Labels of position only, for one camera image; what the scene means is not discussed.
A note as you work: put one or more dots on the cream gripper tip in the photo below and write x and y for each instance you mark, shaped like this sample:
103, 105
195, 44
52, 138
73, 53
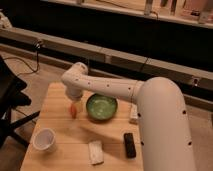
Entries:
77, 106

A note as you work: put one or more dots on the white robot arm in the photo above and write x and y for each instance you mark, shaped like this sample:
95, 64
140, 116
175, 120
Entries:
164, 130

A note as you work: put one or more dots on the green bowl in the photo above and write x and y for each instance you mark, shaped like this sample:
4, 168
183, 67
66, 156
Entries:
101, 107

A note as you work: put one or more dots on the white paper cup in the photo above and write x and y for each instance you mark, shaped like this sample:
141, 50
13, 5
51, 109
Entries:
44, 140

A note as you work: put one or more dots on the white folded cloth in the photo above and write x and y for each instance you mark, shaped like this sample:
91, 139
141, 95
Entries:
96, 152

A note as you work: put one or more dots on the white tube bottle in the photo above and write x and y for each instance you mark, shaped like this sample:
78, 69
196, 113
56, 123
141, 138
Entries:
133, 117

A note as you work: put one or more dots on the black remote control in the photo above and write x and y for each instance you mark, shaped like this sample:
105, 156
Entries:
129, 145

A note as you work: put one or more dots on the black office chair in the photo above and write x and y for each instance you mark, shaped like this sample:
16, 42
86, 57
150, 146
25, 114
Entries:
11, 96

